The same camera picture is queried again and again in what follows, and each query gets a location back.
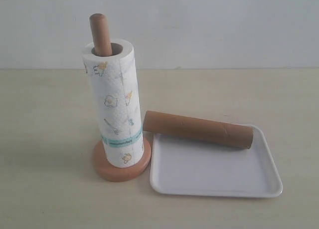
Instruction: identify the printed white paper towel roll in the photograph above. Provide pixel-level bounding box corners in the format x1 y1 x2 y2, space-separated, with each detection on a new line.
82 39 144 168

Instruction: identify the brown cardboard tube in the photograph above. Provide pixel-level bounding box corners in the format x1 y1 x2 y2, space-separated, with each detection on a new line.
143 111 253 149

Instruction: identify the wooden paper towel holder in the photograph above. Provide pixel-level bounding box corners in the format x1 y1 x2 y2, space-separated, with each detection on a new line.
89 13 152 182

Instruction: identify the white rectangular plastic tray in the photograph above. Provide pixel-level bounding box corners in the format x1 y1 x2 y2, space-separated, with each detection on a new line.
150 126 283 198

